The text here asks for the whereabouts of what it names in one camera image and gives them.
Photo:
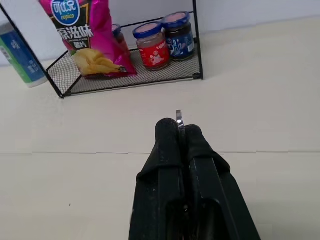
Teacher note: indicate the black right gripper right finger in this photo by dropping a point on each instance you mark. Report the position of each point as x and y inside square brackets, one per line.
[210, 180]

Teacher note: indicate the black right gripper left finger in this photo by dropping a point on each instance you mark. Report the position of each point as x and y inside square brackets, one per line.
[163, 175]

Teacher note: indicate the silver metal spoon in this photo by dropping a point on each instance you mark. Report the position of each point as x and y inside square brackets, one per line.
[180, 119]

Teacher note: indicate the red label jam jar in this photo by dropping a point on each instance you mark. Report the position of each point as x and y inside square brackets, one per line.
[153, 47]

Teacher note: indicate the dark blue label jam jar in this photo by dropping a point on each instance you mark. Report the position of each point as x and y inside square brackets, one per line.
[180, 37]

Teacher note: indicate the jar with red contents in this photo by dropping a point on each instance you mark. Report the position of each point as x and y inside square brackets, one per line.
[120, 37]

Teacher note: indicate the pink potato chips bag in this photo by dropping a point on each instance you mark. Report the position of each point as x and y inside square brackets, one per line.
[95, 37]

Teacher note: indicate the white blue cylindrical canister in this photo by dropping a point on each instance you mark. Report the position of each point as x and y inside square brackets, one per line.
[18, 42]

